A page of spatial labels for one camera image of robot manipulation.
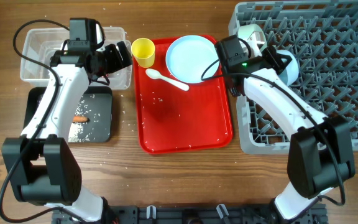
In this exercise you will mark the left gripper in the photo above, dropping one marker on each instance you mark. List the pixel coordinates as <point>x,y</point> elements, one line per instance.
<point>116,62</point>

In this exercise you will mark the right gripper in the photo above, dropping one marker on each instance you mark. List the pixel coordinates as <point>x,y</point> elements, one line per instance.
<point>273,59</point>

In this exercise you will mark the light blue bowl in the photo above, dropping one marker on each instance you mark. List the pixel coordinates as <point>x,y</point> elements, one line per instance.
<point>292,71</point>

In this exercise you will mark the green bowl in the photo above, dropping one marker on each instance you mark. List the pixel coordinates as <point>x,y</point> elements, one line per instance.
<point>254,36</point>

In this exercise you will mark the yellow plastic cup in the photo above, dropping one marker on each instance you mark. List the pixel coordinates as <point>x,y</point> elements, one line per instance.
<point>143,50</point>

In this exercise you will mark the orange carrot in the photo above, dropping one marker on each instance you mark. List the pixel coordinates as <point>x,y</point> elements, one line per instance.
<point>80,119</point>

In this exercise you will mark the white rice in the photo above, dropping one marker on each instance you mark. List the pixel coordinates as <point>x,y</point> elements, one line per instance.
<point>86,132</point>

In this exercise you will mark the light blue plate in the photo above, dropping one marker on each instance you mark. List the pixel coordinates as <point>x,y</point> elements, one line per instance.
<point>189,56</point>

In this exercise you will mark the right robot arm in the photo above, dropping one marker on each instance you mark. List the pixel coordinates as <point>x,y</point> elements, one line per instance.
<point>320,157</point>

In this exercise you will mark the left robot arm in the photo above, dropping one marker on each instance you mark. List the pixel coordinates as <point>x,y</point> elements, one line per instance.
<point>41,169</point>

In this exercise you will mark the grey dishwasher rack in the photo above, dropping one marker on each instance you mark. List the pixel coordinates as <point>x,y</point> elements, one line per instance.
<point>323,36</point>

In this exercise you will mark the white plastic spoon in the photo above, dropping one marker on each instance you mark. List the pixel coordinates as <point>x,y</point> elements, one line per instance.
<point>156,75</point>

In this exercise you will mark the black plastic tray bin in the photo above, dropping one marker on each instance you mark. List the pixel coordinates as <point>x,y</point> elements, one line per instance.
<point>104,106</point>

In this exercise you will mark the clear plastic bin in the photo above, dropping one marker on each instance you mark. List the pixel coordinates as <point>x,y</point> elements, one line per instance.
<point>41,44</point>

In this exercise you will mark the red serving tray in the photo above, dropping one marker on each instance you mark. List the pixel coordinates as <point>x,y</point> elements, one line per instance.
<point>172,120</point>

